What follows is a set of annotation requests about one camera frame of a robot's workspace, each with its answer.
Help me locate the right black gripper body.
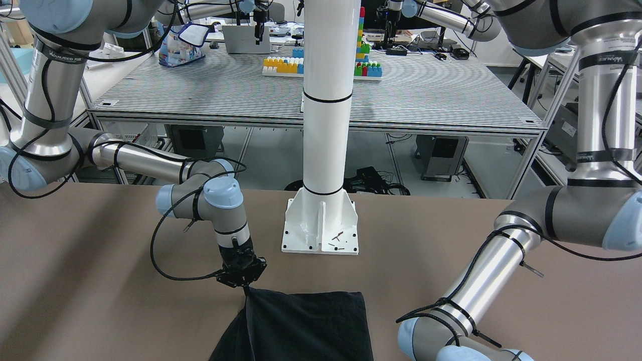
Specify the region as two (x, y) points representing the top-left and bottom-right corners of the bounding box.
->
(216, 240), (267, 288)

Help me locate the black printed t-shirt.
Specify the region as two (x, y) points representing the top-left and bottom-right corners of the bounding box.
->
(210, 288), (374, 360)

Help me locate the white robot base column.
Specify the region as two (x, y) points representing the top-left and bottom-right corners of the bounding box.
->
(281, 0), (360, 256)

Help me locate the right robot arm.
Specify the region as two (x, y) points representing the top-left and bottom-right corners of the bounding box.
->
(2, 1), (267, 293)

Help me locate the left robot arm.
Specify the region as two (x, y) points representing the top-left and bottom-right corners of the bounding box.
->
(397, 1), (640, 360)

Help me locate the colourful toy block set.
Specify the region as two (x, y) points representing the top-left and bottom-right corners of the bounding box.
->
(262, 1), (383, 82)

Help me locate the plastic snack bag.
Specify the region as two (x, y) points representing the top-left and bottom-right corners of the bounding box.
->
(158, 22), (209, 68)

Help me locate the grey computer under bench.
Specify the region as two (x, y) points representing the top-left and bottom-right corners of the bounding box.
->
(415, 134), (468, 182)

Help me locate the perforated metal workbench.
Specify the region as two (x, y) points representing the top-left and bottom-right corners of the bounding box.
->
(86, 42), (548, 201)

